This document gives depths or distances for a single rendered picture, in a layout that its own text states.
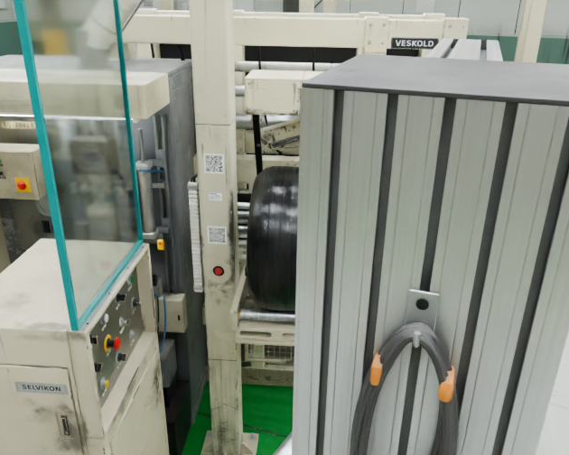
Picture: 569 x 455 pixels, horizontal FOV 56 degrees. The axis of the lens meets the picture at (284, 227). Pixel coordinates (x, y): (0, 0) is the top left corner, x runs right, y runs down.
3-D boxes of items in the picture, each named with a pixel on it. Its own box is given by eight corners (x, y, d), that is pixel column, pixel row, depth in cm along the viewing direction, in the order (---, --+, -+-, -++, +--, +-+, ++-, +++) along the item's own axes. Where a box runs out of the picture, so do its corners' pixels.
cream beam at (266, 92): (244, 116, 216) (243, 78, 210) (252, 103, 239) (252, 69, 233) (396, 120, 212) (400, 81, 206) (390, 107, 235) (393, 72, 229)
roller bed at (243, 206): (221, 261, 259) (219, 203, 247) (227, 247, 272) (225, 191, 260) (262, 263, 258) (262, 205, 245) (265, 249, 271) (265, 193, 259)
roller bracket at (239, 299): (229, 331, 214) (229, 311, 210) (244, 282, 250) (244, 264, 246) (238, 332, 214) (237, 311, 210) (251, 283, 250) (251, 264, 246)
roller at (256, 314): (237, 308, 215) (239, 307, 220) (237, 320, 215) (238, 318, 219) (325, 312, 213) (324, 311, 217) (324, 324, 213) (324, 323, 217)
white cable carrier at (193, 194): (194, 292, 222) (187, 182, 203) (197, 285, 227) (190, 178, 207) (204, 292, 222) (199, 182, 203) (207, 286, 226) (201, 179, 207)
